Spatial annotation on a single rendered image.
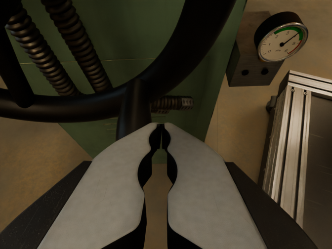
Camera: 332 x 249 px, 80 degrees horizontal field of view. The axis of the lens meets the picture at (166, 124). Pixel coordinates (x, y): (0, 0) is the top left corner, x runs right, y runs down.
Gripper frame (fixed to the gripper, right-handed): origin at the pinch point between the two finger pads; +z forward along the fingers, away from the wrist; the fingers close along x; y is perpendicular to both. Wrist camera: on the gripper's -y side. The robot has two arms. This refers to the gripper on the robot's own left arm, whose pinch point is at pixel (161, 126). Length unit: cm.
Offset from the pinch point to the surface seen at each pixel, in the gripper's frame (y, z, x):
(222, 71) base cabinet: 4.8, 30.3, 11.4
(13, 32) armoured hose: -4.2, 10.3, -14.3
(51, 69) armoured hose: -0.2, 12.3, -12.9
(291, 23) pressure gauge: -4.6, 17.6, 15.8
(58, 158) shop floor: 53, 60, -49
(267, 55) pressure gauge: -0.4, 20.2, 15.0
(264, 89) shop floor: 31, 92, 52
